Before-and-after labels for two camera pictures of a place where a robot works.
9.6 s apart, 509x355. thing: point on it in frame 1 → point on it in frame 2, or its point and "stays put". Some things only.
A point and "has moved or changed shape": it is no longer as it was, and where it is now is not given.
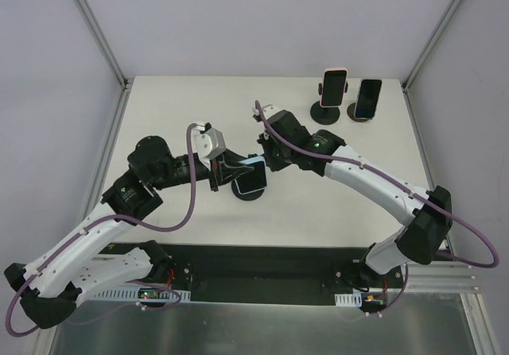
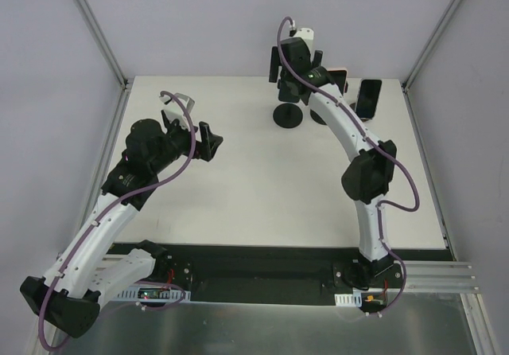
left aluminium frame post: [85, 9] stays put
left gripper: [215, 176] → [203, 141]
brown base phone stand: [351, 114] stays put
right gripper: [269, 153] → [273, 65]
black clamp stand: [247, 196] has moved or changed shape
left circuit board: [153, 294] stays put
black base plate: [236, 275] stays put
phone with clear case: [367, 99] stays put
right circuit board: [370, 300] stays put
